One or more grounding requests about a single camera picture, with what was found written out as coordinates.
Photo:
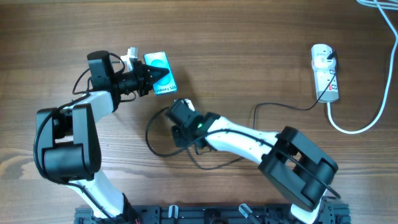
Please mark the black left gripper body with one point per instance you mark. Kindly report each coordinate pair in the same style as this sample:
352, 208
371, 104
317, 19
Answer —
141, 81

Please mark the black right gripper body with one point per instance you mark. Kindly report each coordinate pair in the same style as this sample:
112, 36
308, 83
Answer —
181, 137

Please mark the blue screen smartphone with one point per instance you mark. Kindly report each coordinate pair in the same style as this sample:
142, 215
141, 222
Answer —
166, 84

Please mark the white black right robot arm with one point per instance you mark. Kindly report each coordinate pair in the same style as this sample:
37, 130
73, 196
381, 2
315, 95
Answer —
295, 165

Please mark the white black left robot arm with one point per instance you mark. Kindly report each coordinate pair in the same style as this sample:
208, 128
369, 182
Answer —
66, 146

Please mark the white power strip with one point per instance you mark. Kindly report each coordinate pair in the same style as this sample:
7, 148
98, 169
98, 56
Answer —
325, 67

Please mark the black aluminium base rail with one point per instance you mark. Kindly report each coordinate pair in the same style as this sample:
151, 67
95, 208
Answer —
272, 213

